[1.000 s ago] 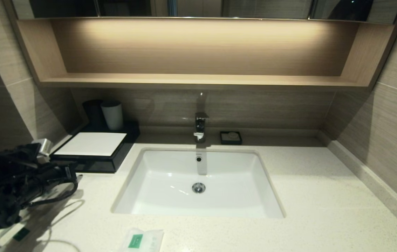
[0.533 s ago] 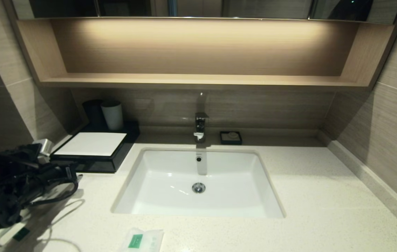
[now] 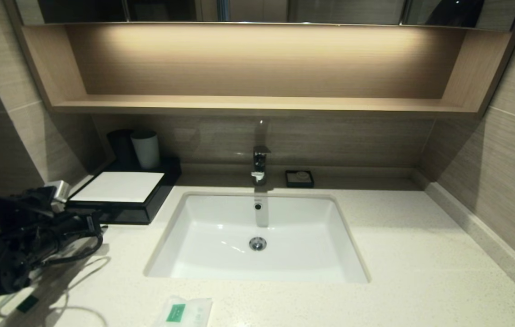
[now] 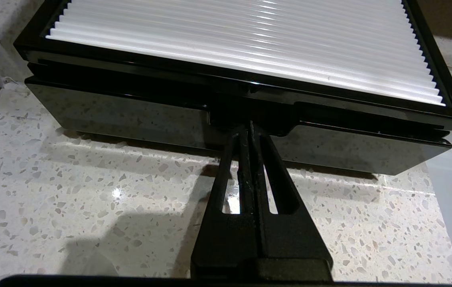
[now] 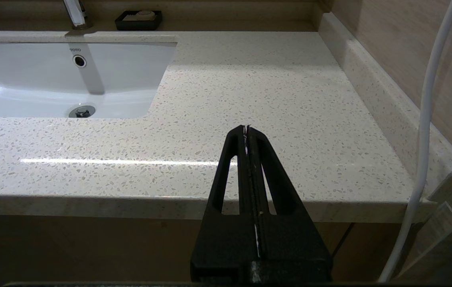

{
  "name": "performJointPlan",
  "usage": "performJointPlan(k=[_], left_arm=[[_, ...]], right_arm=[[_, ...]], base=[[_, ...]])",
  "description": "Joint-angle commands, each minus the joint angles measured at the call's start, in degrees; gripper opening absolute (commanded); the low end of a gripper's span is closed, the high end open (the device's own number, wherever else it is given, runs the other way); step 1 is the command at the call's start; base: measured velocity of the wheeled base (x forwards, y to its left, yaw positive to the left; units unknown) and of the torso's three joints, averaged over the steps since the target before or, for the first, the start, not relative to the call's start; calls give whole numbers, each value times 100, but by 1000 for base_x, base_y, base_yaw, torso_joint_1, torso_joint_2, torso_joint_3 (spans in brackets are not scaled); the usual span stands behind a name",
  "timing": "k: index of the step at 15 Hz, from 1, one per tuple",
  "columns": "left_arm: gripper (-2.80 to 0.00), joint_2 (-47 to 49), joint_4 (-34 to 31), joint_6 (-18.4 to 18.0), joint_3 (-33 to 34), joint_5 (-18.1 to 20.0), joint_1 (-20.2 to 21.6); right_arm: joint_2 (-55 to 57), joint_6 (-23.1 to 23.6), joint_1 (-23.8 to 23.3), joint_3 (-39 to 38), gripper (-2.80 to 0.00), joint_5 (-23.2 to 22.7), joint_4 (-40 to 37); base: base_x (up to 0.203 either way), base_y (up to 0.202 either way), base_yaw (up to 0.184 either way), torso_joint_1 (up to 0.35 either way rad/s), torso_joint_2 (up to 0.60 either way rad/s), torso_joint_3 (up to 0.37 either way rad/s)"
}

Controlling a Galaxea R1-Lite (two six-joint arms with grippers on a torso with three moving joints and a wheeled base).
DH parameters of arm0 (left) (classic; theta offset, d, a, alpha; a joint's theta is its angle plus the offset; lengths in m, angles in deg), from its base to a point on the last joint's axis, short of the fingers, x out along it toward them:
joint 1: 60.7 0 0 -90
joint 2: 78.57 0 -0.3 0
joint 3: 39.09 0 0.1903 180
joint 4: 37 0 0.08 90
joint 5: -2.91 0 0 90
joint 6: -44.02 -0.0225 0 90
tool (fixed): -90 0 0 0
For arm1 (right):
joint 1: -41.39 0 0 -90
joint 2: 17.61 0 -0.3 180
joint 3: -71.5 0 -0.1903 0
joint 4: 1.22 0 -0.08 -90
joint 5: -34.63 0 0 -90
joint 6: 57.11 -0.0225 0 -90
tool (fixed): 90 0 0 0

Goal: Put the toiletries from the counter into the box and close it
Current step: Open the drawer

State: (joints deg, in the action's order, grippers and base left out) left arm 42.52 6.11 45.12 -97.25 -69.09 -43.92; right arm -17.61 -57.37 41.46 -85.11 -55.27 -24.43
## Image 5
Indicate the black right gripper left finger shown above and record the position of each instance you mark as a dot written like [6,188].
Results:
[226,243]

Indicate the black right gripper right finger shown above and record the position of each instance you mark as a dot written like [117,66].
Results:
[289,243]

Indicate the wooden vanity cabinet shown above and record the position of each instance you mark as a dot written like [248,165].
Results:
[90,247]

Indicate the clear glass panel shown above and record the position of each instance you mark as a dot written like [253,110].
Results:
[441,247]

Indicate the chrome sink drain stopper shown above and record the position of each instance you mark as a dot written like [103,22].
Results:
[82,111]

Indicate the black soap dish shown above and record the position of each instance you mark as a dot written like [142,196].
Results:
[130,24]

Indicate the round beige soap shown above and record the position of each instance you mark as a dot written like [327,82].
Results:
[145,15]

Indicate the white ceramic sink basin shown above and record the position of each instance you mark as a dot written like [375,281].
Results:
[30,79]

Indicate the chrome faucet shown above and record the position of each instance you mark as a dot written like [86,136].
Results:
[75,14]

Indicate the metal glass panel bracket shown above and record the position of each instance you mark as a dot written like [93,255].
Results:
[451,183]

